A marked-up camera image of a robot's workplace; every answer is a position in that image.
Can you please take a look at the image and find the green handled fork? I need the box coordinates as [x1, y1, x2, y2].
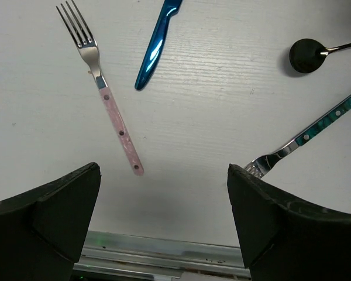
[244, 94, 351, 179]

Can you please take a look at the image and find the black spoon upper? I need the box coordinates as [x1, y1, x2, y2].
[289, 38, 351, 74]

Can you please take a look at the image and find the pink handled fork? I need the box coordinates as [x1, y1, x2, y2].
[56, 1, 144, 176]

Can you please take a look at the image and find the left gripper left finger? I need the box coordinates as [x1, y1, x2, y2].
[0, 163, 101, 280]

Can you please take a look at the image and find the blue knife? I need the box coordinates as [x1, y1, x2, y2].
[135, 0, 183, 91]

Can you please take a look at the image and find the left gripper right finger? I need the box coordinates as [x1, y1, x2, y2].
[227, 165, 351, 280]

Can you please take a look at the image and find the aluminium table frame rail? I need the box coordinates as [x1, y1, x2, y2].
[74, 231, 251, 280]

